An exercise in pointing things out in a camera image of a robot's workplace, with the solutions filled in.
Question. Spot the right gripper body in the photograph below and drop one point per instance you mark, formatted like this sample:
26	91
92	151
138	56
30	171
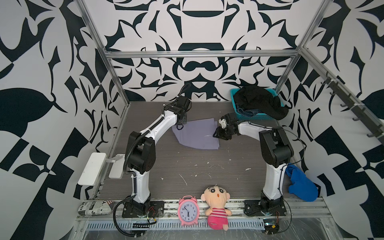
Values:
224	133

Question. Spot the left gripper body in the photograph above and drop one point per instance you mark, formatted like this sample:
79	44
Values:
185	121

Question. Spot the lavender skirt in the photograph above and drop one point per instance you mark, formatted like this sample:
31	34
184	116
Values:
198	134

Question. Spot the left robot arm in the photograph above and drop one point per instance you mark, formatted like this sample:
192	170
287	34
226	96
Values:
140	154

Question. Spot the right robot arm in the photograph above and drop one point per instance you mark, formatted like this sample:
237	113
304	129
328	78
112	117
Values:
276	151

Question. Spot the denim garment in basket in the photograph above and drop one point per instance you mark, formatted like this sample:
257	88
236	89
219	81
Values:
247	113

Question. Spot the teal plastic basket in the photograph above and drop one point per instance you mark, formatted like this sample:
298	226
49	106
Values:
260	116

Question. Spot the black garment in basket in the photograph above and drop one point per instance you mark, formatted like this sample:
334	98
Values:
266	100

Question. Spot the plush doll pink shirt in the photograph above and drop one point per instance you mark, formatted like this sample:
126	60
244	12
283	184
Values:
217	215

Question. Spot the pink alarm clock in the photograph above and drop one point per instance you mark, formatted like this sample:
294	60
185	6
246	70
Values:
188	211

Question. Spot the blue cloth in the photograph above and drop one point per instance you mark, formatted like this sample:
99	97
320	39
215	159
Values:
301	186

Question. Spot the white rectangular panel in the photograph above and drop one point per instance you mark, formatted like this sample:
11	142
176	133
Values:
92	169

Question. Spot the small circuit board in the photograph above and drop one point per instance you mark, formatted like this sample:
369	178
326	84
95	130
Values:
272	227

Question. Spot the folded newspaper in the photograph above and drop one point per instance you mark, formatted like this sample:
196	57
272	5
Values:
96	208

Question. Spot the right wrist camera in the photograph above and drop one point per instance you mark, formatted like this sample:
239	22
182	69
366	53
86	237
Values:
223	123

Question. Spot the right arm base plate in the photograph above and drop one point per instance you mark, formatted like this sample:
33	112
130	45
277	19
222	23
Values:
263	207

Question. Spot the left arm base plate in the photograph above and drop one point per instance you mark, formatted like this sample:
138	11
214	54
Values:
151	209

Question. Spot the grey wall hook rail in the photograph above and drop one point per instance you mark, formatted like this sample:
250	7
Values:
361	111

